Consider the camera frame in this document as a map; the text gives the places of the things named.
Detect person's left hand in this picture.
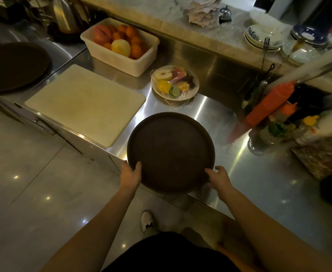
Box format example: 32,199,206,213
120,161,142,192

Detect person's right hand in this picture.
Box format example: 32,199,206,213
204,166,234,200

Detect round dark brown tray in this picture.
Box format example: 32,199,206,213
0,42,52,93
127,112,216,194

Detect person's left forearm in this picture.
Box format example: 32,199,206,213
40,186,138,272

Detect person's right forearm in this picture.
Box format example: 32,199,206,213
218,186,332,272

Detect person's white shoe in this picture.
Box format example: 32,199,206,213
140,210,157,234

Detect green-labelled glass bottle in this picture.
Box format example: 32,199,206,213
259,115,296,145

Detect white cutting board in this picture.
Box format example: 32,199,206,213
25,64,146,148

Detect person's black shorts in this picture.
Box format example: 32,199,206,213
101,232,241,272

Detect orange squeeze bottle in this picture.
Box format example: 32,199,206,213
245,80,295,127

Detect wrapped plate of cut fruit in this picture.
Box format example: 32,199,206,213
151,65,200,101

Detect small orange-capped bottle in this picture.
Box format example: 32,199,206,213
274,102,298,123

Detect patterned tray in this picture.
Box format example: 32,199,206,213
290,139,332,181

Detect white plastic tub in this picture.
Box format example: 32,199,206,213
80,18,160,77

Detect yellow-capped white bottle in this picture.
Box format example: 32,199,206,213
295,107,332,145

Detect yellow round fruit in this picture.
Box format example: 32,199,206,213
111,39,131,57

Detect pile of oranges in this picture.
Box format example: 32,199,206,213
103,24,149,60

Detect metal fork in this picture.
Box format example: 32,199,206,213
261,37,271,69

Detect red apple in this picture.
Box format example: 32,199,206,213
91,25,113,46

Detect white roll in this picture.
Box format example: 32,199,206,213
264,46,332,95

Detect stack of patterned white plates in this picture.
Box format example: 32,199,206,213
244,24,284,52

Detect stack of clear glass plates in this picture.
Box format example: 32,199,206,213
280,39,322,66

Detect pile of crumpled paper napkins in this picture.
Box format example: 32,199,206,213
186,0,224,28

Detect steel kettle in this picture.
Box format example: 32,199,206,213
52,0,91,34

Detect stack of blue-rimmed plates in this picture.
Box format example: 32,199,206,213
290,24,329,48

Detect black-handled utensils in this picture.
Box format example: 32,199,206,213
241,63,276,109

